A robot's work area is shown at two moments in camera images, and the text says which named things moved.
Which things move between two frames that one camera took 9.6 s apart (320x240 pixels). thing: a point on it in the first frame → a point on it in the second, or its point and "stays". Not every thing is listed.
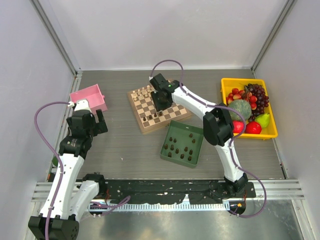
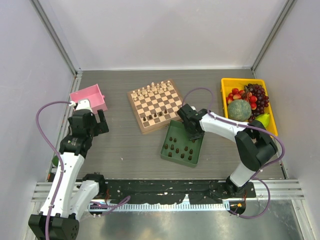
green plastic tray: (182, 144) stays
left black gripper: (99, 127) stays
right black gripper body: (159, 104) → (192, 135)
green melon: (241, 106) stays
